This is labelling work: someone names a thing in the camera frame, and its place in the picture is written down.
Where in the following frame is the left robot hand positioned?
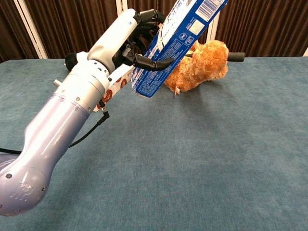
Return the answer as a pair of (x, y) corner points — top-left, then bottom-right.
(87, 8), (175, 73)

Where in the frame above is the blue white toothpaste box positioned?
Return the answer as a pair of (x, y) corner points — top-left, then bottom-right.
(131, 0), (229, 99)

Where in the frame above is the long white box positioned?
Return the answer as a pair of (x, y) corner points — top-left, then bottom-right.
(92, 66), (134, 113)

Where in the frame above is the dark brown pleated curtain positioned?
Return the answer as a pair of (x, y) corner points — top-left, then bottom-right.
(127, 0), (180, 15)
(0, 0), (40, 63)
(24, 0), (121, 60)
(215, 0), (308, 58)

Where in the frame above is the brown teddy bear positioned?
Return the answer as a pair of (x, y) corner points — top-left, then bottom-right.
(164, 39), (229, 96)

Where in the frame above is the blue felt table cover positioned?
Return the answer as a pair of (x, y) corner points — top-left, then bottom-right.
(0, 56), (308, 231)

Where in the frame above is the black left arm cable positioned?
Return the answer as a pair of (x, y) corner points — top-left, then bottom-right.
(0, 100), (110, 154)

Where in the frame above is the red black handled hammer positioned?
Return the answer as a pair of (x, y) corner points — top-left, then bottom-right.
(185, 51), (245, 62)

